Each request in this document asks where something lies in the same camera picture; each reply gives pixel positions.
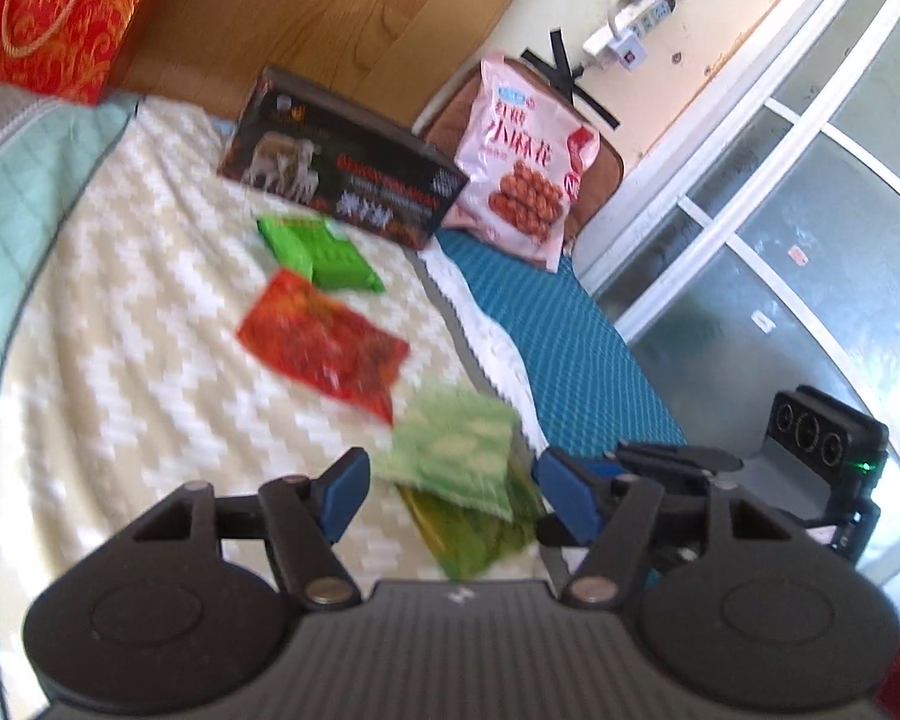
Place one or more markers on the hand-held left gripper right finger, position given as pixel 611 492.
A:
pixel 570 499

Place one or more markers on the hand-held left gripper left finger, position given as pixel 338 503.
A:
pixel 345 495

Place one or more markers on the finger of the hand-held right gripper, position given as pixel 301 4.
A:
pixel 675 459

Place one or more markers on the green zip bag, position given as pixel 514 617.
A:
pixel 472 544

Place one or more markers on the light green snack packet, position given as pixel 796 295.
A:
pixel 457 450

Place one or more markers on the red snack packet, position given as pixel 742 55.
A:
pixel 322 345

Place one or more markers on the black cardboard box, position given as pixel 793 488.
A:
pixel 360 180

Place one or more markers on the teal patterned cloth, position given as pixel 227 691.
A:
pixel 570 345

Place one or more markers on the white framed glass door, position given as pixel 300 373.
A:
pixel 832 277

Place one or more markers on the beige patterned quilt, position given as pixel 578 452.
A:
pixel 157 315

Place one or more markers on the brown seat cushion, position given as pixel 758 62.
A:
pixel 606 174

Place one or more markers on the large pink snack bag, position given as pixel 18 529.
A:
pixel 510 165

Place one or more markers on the wooden headboard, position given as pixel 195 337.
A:
pixel 307 15

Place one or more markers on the red gift bag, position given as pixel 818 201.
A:
pixel 60 15

